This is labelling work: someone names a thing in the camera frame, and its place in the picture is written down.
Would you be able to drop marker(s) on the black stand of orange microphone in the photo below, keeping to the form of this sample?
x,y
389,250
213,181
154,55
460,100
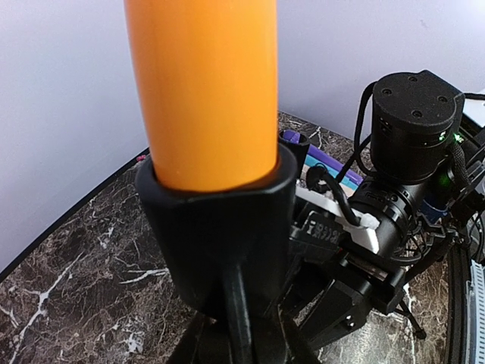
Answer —
x,y
227,252

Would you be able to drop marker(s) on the dark blue mug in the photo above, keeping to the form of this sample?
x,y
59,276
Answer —
x,y
433,208

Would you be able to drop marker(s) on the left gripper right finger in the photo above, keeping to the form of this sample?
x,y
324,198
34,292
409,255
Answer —
x,y
283,341

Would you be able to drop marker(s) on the purple microphone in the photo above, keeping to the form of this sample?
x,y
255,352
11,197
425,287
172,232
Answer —
x,y
316,156

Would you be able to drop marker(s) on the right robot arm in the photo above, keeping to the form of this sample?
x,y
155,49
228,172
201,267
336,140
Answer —
x,y
420,142

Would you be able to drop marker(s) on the black tripod shock-mount stand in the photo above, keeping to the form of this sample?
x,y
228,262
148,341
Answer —
x,y
439,238

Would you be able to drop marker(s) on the white cable tray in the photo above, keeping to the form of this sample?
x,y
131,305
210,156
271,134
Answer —
x,y
474,339

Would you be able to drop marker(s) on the orange microphone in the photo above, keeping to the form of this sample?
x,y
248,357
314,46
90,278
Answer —
x,y
206,73

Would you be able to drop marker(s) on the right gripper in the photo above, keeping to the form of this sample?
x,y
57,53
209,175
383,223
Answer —
x,y
344,279

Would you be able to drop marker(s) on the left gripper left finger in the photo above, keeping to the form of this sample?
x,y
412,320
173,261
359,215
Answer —
x,y
189,348

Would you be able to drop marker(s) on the black stand of purple microphone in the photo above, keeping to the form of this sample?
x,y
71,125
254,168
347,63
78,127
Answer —
x,y
297,143

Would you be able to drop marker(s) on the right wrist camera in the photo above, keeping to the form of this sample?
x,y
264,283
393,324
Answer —
x,y
323,190

